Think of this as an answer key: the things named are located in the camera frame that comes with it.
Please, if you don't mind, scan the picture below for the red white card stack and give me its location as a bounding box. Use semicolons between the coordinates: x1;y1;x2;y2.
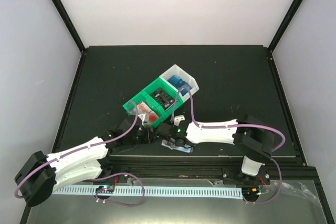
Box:
137;102;159;127

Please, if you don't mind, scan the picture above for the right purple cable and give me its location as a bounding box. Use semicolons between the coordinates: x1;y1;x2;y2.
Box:
170;85;287;206

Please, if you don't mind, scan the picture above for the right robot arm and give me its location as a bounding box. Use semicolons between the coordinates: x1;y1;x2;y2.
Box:
155;115;285;184

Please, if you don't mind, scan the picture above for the black frame post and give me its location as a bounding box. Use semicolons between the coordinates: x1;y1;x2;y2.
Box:
51;0;86;53
268;0;303;53

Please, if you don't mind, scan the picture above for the controller board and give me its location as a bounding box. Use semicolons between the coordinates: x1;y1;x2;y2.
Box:
96;185;114;194
242;188;261;195

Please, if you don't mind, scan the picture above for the left black frame post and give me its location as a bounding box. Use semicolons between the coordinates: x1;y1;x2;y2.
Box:
51;0;86;53

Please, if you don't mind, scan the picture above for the black card stack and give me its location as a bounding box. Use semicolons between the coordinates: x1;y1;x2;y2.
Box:
150;88;174;111

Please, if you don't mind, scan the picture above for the green bin with black cards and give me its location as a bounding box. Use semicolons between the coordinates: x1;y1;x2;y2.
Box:
142;78;177;120

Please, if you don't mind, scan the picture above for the purple cable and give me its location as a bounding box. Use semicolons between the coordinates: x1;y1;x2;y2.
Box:
14;100;146;207
170;85;287;206

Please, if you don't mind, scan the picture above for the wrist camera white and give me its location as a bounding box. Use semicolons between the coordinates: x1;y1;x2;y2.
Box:
173;115;185;126
138;113;149;127

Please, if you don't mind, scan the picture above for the green bin with red cards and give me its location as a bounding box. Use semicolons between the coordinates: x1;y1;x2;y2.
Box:
123;91;163;128

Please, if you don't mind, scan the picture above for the left controller board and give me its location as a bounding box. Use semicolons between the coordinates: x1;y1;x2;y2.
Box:
96;185;114;194

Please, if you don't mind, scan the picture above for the white bin with blue cards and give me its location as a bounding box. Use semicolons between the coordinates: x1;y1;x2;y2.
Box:
160;65;199;95

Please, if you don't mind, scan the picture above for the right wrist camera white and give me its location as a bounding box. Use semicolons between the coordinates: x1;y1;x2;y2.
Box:
173;115;185;126

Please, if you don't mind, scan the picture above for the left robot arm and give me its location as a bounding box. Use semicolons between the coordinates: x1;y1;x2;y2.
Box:
14;115;155;207

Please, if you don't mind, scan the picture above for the blue card stack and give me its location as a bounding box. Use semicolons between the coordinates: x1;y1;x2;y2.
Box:
168;75;192;96

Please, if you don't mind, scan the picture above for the right black frame post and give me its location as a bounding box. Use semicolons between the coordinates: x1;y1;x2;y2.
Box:
268;0;303;53

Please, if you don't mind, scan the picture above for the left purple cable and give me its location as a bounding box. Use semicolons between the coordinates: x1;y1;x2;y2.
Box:
14;100;146;207

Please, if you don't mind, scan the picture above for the blue slotted cable duct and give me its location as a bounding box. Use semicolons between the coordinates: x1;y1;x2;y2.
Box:
53;185;243;199

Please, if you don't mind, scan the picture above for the right controller board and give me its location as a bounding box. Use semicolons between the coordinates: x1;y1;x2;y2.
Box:
242;188;261;195

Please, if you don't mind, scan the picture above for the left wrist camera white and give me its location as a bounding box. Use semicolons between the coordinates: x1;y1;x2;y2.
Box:
138;113;149;127

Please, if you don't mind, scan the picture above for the black card holder wallet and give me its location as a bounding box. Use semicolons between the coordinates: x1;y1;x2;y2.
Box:
161;138;193;153

